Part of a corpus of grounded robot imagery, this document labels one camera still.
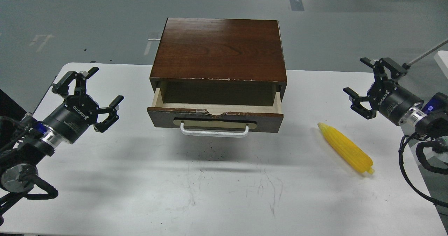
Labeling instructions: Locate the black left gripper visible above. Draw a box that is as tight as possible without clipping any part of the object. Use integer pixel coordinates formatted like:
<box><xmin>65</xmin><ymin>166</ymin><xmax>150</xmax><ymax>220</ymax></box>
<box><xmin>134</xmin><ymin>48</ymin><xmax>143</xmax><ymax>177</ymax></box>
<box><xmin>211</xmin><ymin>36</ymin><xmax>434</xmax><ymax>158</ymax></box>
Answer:
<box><xmin>43</xmin><ymin>67</ymin><xmax>124</xmax><ymax>144</ymax></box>

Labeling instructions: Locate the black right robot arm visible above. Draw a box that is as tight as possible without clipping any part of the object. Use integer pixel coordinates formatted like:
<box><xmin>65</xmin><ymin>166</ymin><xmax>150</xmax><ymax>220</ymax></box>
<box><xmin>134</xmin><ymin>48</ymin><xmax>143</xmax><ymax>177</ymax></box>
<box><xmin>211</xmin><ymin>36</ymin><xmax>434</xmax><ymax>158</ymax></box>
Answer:
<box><xmin>343</xmin><ymin>57</ymin><xmax>447</xmax><ymax>139</ymax></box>

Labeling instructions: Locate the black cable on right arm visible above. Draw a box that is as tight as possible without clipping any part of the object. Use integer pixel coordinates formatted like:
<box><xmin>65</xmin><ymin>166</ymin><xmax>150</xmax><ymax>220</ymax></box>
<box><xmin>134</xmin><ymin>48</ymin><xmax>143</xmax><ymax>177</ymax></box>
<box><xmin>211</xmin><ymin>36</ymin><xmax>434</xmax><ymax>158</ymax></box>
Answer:
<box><xmin>398</xmin><ymin>133</ymin><xmax>448</xmax><ymax>208</ymax></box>

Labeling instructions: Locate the grey stand leg with caster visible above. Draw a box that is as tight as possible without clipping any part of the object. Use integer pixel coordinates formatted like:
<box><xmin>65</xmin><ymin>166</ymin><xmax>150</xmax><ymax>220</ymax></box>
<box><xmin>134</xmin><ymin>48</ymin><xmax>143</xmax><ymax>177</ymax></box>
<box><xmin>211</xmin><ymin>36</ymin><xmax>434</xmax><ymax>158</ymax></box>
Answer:
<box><xmin>402</xmin><ymin>38</ymin><xmax>448</xmax><ymax>70</ymax></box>

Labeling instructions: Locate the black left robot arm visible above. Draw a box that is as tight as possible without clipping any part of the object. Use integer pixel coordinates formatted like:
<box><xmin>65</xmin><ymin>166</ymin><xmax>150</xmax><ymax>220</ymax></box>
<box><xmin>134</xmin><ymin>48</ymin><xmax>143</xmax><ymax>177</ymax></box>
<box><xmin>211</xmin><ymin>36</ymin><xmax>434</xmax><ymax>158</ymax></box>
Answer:
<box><xmin>1</xmin><ymin>67</ymin><xmax>124</xmax><ymax>215</ymax></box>

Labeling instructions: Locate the brown wooden cabinet box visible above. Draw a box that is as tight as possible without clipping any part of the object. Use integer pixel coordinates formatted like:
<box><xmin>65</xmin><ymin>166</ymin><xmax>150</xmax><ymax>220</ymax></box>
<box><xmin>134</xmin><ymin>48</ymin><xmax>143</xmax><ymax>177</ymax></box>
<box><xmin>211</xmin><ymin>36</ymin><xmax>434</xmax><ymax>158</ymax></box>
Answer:
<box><xmin>149</xmin><ymin>17</ymin><xmax>287</xmax><ymax>98</ymax></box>

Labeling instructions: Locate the yellow corn cob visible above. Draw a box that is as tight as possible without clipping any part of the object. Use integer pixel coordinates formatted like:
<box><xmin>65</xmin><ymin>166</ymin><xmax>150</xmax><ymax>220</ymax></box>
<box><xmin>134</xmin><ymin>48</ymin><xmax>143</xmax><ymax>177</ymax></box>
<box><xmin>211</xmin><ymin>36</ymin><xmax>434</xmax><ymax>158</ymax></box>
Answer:
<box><xmin>318</xmin><ymin>122</ymin><xmax>375</xmax><ymax>174</ymax></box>

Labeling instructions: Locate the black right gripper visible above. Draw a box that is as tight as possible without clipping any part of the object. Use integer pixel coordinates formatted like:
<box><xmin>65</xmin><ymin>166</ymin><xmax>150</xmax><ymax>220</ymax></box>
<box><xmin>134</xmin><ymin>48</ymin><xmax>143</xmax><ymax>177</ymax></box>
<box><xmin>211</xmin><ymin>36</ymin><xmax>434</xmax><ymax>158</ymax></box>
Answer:
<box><xmin>343</xmin><ymin>57</ymin><xmax>424</xmax><ymax>126</ymax></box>

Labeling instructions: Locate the wooden drawer with white handle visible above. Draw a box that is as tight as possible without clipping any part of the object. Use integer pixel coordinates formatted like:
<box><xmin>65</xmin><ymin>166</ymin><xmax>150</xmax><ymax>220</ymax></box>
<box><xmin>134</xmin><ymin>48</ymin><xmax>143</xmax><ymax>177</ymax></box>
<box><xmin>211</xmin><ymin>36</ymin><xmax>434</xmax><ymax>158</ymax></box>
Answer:
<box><xmin>147</xmin><ymin>89</ymin><xmax>284</xmax><ymax>138</ymax></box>

